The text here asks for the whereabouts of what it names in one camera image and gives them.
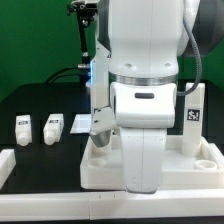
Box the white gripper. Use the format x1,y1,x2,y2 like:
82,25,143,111
110,82,177,193

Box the white desk tabletop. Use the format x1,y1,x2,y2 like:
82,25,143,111
80,135,224,190

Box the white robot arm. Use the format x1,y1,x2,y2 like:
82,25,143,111
94,0,224,193

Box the white marker base sheet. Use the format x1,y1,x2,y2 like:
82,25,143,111
70,114,91,134

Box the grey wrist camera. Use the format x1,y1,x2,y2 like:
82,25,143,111
88,105,118,148

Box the black cable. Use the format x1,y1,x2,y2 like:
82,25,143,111
45,66,82,84

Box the white U-shaped fence frame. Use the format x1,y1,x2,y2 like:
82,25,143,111
0,148,224,222

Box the black camera stand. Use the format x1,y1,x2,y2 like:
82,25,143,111
66,0,97,86

